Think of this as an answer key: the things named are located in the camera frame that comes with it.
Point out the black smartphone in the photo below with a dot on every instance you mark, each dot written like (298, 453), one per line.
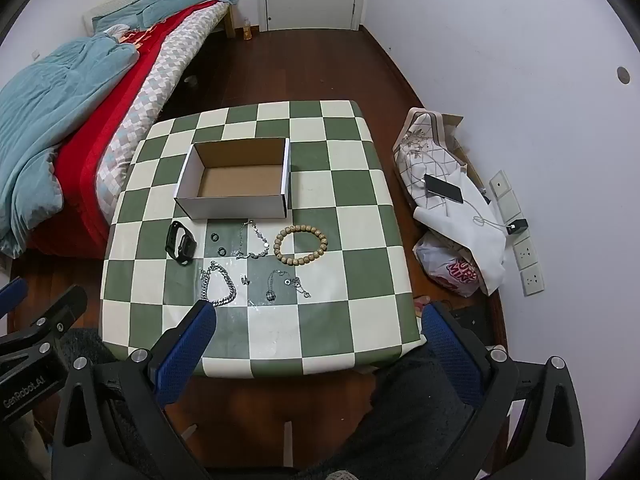
(444, 189)

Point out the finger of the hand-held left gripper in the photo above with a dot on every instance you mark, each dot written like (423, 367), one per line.
(60, 317)
(12, 297)

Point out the round grey wall cap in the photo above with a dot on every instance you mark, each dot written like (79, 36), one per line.
(623, 74)

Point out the white red plastic bag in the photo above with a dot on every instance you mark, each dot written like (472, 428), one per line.
(450, 265)

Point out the large blue comforter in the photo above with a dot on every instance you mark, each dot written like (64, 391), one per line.
(55, 100)

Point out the orange drink bottle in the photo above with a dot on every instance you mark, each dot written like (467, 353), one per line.
(247, 31)

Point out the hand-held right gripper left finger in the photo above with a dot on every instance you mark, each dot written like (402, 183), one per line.
(182, 355)

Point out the white patterned bag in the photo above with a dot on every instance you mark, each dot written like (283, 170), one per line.
(475, 250)

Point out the floral fabric bag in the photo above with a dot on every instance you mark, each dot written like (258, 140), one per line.
(420, 145)

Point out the wooden bed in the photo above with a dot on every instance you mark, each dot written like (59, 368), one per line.
(231, 17)

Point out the white wall socket row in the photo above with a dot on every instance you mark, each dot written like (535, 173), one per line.
(527, 255)

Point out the grey white checkered quilt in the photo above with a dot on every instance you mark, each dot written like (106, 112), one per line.
(160, 80)

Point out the red blanket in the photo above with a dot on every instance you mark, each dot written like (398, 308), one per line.
(115, 105)

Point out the black charger plug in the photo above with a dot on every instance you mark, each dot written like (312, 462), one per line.
(517, 226)

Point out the white cardboard box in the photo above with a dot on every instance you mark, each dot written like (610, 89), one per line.
(235, 185)

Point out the dark fleece pants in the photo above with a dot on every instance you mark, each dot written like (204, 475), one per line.
(400, 410)

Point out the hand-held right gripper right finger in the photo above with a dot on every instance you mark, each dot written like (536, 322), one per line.
(450, 355)

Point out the black smartwatch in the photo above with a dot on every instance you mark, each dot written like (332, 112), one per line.
(186, 245)

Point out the brown cardboard sheet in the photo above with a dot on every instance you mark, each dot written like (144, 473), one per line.
(457, 127)

